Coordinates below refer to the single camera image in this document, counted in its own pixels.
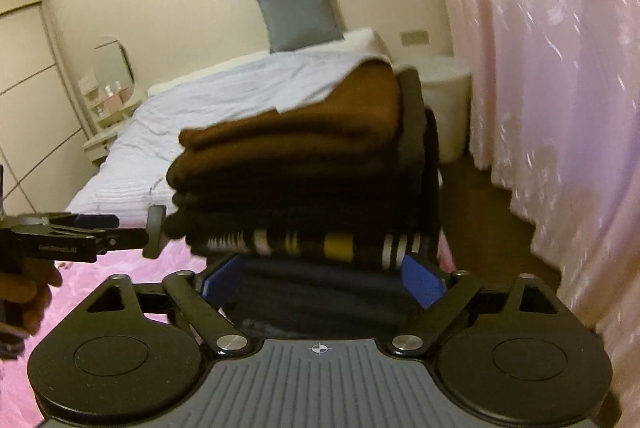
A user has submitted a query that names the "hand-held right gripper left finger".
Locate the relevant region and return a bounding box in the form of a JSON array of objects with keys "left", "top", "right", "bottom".
[{"left": 85, "top": 254, "right": 251, "bottom": 356}]

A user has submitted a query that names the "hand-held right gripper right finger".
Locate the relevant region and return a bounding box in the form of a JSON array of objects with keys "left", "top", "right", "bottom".
[{"left": 387, "top": 253, "right": 563, "bottom": 356}]

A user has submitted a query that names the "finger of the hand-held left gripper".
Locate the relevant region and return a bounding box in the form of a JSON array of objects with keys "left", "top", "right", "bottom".
[
  {"left": 52, "top": 212, "right": 121, "bottom": 231},
  {"left": 95, "top": 205, "right": 169, "bottom": 259}
]

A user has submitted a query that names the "stack of dark clothes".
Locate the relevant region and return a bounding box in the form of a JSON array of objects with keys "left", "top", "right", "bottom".
[{"left": 165, "top": 68, "right": 445, "bottom": 340}]

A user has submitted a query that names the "brown buttoned cardigan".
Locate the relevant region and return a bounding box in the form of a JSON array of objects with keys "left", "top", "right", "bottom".
[{"left": 166, "top": 60, "right": 402, "bottom": 209}]

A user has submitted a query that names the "person's left hand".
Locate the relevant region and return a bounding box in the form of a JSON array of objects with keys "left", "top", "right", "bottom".
[{"left": 0, "top": 257, "right": 64, "bottom": 336}]

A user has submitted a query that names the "pink floral blanket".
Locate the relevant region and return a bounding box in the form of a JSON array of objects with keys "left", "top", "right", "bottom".
[{"left": 0, "top": 233, "right": 457, "bottom": 428}]

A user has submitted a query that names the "white dressing table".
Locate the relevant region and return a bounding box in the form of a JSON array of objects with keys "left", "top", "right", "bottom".
[{"left": 77, "top": 75, "right": 149, "bottom": 167}]

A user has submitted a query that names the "white bed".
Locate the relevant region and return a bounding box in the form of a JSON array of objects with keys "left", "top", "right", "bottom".
[{"left": 65, "top": 28, "right": 397, "bottom": 229}]

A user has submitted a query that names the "beige wardrobe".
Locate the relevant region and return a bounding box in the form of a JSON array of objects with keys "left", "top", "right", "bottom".
[{"left": 0, "top": 0, "right": 108, "bottom": 221}]

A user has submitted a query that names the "white round stool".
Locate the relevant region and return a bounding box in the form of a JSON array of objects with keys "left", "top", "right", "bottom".
[{"left": 417, "top": 55, "right": 474, "bottom": 165}]

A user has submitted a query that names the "pink curtain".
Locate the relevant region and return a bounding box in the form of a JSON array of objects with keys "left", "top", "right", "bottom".
[{"left": 425, "top": 0, "right": 640, "bottom": 361}]

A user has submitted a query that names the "grey pillow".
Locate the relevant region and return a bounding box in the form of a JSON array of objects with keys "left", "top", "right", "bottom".
[{"left": 254, "top": 0, "right": 347, "bottom": 54}]

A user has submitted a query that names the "wall socket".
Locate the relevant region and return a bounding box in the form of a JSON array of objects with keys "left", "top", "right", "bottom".
[{"left": 400, "top": 29, "right": 431, "bottom": 47}]

